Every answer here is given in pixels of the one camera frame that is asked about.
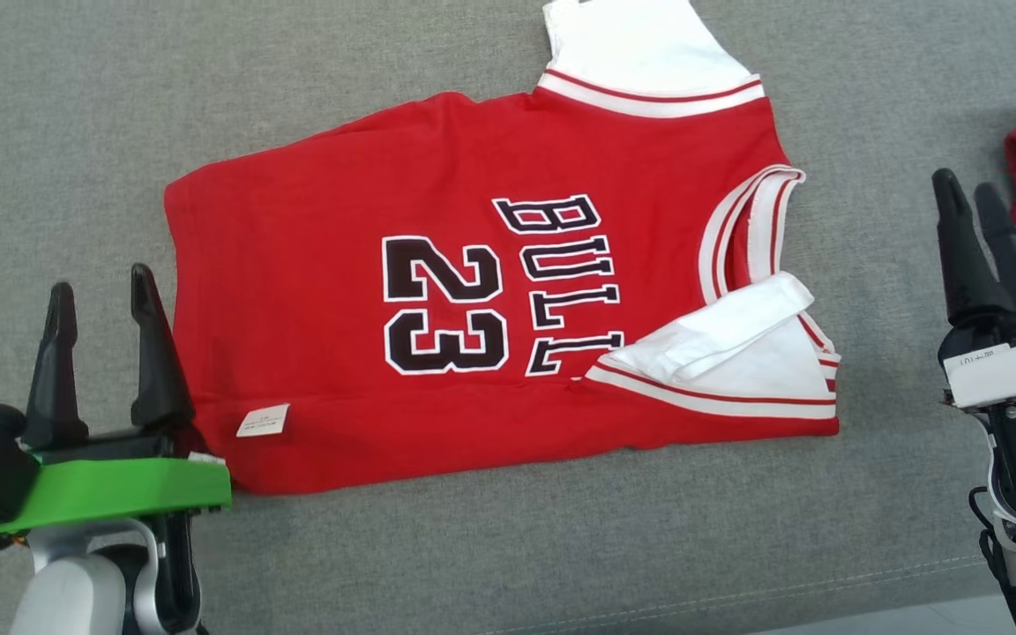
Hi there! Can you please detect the red basketball jersey number 23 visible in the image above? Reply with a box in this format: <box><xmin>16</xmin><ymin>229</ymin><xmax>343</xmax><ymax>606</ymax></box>
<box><xmin>164</xmin><ymin>0</ymin><xmax>842</xmax><ymax>496</ymax></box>

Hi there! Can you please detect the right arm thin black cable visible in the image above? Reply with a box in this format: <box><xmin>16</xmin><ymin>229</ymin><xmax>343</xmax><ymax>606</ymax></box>
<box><xmin>967</xmin><ymin>485</ymin><xmax>1005</xmax><ymax>576</ymax></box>

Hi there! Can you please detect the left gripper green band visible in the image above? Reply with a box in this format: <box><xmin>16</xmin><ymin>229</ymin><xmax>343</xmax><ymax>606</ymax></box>
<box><xmin>0</xmin><ymin>263</ymin><xmax>234</xmax><ymax>539</ymax></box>

